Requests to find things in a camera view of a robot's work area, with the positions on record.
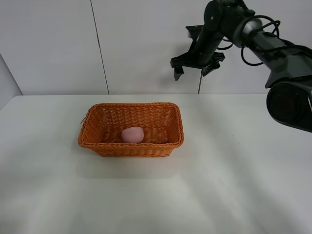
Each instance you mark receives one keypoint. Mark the pink peach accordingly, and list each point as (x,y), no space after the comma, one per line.
(132,135)

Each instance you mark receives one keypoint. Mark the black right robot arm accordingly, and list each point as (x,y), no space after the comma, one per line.
(289,98)

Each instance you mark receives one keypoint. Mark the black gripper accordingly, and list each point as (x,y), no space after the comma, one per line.
(221,19)

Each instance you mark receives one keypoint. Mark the orange woven wicker basket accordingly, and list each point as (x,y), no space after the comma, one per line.
(161,123)

